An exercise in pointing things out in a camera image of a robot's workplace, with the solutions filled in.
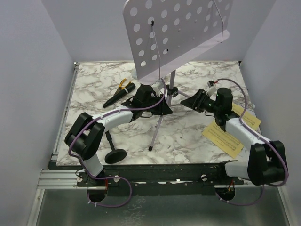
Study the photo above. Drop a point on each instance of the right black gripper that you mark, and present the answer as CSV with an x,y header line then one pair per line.
x,y
199,101

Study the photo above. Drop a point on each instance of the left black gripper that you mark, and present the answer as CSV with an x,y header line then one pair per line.
x,y
162,109

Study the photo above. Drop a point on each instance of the yellow sheet music page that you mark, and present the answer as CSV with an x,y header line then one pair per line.
x,y
236,137

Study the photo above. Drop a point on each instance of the lilac perforated music stand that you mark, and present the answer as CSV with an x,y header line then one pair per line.
x,y
165,34

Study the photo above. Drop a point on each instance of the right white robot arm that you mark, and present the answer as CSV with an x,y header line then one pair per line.
x,y
266,163

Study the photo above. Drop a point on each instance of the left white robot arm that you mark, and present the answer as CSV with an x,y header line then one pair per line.
x,y
85,135

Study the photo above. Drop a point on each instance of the black microphone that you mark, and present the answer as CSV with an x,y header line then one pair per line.
x,y
126,90

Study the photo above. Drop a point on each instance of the clear plastic compartment box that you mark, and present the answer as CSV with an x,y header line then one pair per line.
x,y
134,74

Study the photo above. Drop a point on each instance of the black microphone desk stand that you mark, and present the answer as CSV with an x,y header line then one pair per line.
x,y
115,155

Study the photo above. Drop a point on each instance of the yellow handled pliers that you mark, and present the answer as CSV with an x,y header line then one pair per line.
x,y
121,86

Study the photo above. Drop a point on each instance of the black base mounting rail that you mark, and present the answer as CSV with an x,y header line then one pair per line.
x,y
160,179

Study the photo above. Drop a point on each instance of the aluminium extrusion rail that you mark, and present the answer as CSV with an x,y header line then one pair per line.
x,y
57,179

